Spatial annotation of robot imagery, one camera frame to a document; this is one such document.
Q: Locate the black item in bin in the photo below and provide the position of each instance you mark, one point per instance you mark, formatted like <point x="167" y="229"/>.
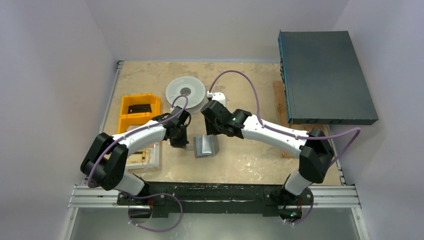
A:
<point x="139" y="108"/>

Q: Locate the dark grey network switch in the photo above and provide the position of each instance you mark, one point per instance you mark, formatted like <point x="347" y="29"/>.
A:
<point x="323" y="79"/>

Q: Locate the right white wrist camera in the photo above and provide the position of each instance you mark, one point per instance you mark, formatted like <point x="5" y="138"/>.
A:
<point x="216" y="96"/>

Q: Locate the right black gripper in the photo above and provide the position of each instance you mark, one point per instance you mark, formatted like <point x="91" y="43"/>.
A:
<point x="213" y="129"/>

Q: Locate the yellow plastic bin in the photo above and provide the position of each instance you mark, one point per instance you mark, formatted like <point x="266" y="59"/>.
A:
<point x="126" y="120"/>

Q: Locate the clear plastic bin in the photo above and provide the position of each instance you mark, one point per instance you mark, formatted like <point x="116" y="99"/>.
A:
<point x="154" y="160"/>

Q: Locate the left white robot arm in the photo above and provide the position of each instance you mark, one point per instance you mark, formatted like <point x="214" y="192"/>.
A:
<point x="106" y="160"/>

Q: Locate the wooden block in bin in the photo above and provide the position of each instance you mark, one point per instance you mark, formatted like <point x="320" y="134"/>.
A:
<point x="139" y="157"/>

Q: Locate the grey card holder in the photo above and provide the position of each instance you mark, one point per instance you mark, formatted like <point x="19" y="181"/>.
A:
<point x="204" y="146"/>

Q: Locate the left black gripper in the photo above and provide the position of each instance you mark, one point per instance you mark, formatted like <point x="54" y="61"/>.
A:
<point x="178" y="141"/>

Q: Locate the brown wooden board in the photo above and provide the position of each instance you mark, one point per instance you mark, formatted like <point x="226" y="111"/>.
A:
<point x="282" y="112"/>

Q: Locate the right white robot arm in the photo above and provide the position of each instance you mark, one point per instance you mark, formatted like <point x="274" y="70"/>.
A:
<point x="312" y="149"/>

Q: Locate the white filament spool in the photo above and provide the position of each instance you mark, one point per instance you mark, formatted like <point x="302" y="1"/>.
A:
<point x="188" y="86"/>

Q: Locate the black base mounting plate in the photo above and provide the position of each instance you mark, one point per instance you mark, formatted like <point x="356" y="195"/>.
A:
<point x="176" y="206"/>

